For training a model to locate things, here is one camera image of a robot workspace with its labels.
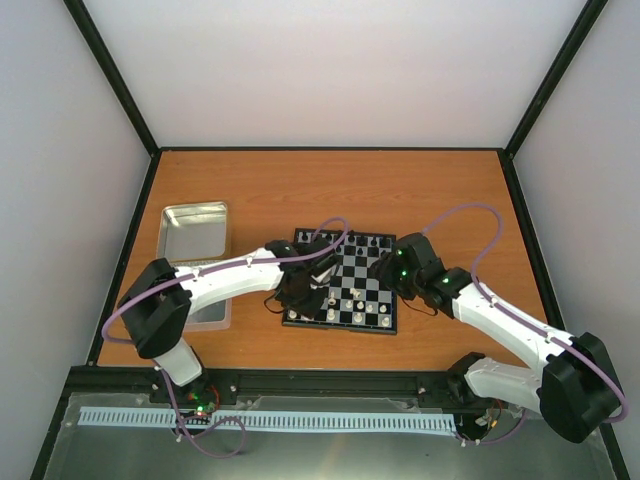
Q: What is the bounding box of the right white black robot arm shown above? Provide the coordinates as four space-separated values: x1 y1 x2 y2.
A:
370 233 628 443

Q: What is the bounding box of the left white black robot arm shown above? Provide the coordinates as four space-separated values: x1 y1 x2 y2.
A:
116 238 339 403

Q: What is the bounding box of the black magnetic chess board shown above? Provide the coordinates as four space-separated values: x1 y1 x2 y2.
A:
282 231 397 335

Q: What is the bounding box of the small electronics board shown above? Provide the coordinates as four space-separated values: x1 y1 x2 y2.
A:
187 387 220 417

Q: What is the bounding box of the silver metal tin lid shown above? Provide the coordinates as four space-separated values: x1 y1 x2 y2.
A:
156 201 230 263

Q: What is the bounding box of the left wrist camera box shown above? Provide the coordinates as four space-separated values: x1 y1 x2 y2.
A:
309 251 340 288

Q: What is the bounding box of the black aluminium frame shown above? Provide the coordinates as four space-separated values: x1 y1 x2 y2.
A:
31 0 607 479

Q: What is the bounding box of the light blue cable duct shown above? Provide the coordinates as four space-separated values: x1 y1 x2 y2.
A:
77 407 456 436

